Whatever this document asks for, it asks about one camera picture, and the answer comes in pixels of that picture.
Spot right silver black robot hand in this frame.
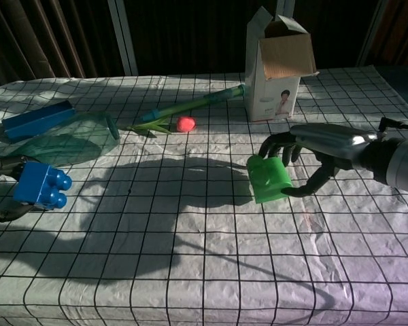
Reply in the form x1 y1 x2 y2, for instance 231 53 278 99
258 123 378 198

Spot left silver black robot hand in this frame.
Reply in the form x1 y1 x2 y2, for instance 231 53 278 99
0 154 35 224

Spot blue toy building block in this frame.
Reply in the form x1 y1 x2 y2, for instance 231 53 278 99
12 162 73 211

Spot green toy building block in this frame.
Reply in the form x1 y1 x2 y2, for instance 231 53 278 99
246 154 294 204

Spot blue plastic tray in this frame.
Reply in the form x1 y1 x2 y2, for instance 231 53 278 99
1 100 77 143

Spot open white carton box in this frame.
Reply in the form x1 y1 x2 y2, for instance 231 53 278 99
243 6 321 122

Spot brown curtain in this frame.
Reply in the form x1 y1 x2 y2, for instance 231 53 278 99
0 0 125 92
372 0 408 67

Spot green tube with blue ends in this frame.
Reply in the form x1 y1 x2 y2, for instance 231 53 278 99
141 84 248 122

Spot artificial flower with pink bud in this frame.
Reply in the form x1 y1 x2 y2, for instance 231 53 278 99
117 115 197 136

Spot white black grid tablecloth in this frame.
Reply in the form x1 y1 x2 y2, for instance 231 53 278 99
0 65 408 326

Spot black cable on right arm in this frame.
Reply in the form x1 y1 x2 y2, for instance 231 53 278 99
377 116 408 133

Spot white window frame post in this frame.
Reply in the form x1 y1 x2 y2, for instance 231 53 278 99
356 0 392 67
107 0 139 77
274 0 296 20

